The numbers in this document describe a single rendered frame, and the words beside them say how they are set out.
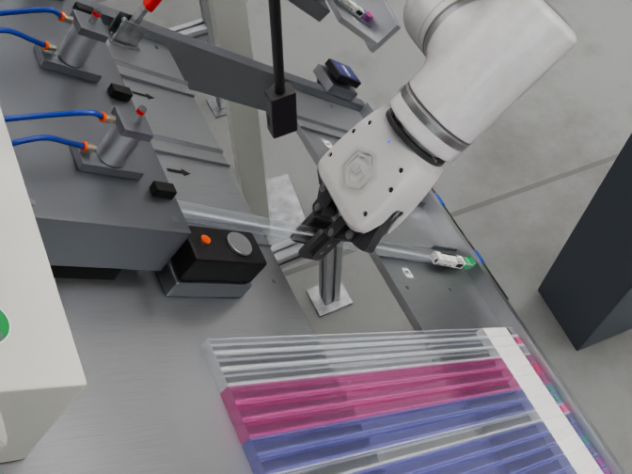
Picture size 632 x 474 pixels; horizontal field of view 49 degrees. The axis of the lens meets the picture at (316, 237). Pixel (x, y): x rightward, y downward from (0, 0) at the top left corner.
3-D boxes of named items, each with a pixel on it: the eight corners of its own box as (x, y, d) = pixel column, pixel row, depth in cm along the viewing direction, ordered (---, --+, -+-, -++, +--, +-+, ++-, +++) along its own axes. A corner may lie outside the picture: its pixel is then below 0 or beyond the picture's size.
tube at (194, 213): (463, 262, 95) (468, 257, 94) (468, 270, 94) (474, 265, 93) (136, 201, 59) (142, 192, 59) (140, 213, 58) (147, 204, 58)
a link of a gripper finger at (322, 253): (337, 210, 70) (295, 251, 73) (350, 233, 68) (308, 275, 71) (356, 215, 72) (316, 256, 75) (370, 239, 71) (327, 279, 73)
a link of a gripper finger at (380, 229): (398, 173, 67) (354, 175, 71) (387, 252, 66) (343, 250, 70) (405, 176, 68) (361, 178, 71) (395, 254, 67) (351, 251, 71)
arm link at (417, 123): (391, 67, 65) (371, 89, 66) (437, 129, 60) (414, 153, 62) (439, 95, 71) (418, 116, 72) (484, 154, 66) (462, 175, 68)
